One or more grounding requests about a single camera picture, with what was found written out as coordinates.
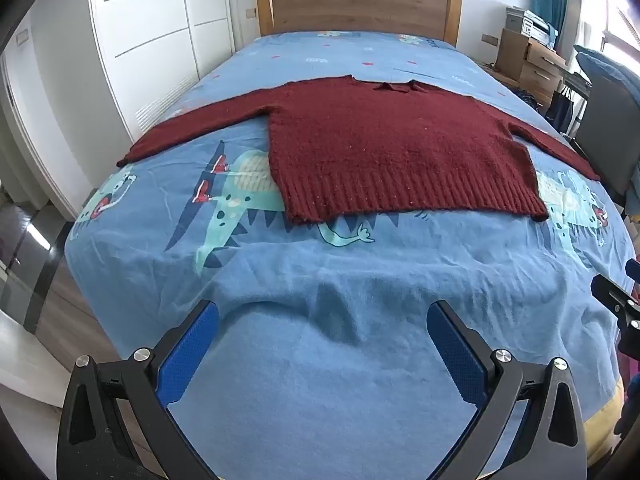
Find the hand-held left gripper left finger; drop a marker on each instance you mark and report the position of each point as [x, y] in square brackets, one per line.
[190, 355]

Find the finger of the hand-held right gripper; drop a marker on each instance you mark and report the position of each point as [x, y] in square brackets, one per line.
[634, 270]
[612, 294]

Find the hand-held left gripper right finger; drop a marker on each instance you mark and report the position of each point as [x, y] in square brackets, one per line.
[455, 355]

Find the dark red knitted sweater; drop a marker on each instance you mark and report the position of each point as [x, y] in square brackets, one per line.
[380, 150]

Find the blue dinosaur print bed sheet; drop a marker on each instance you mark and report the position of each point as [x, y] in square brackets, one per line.
[320, 360]

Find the dark chair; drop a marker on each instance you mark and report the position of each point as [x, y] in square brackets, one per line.
[610, 110]

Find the navy tote bag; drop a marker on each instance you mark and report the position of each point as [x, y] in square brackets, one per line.
[565, 110]

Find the dark glossy cabinet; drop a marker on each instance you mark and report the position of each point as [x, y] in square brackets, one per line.
[25, 250]

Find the black backpack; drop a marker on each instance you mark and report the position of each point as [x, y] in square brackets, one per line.
[529, 99]

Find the wooden nightstand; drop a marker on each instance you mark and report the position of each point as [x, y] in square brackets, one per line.
[530, 65]

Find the grey printer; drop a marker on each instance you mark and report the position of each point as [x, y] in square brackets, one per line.
[525, 22]

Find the white wardrobe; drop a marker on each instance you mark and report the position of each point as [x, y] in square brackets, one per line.
[150, 35]

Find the wooden headboard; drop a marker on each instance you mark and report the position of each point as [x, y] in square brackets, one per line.
[350, 5]

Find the wall switch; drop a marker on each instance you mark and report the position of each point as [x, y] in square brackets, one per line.
[22, 37]

